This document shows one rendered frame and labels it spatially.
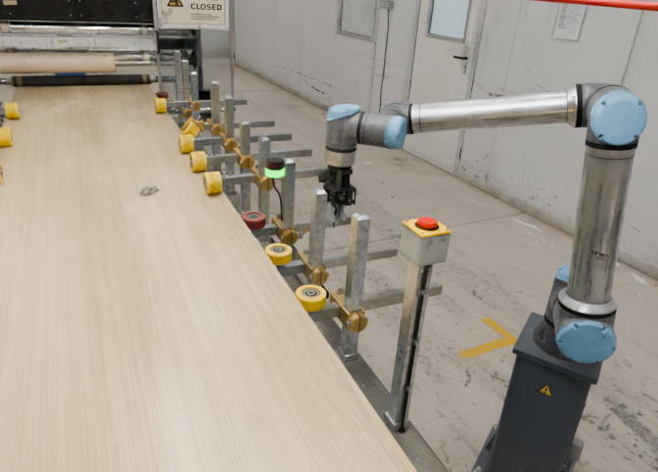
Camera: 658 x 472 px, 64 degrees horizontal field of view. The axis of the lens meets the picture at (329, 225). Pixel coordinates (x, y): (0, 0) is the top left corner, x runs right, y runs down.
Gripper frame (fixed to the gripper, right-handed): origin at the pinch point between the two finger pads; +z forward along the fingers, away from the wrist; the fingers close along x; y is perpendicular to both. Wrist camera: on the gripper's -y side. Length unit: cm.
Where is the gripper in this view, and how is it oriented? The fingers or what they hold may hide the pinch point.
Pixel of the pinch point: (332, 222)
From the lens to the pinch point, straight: 164.0
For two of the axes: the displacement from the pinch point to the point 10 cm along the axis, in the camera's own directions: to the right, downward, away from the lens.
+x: 9.1, -1.3, 4.0
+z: -0.6, 9.0, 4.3
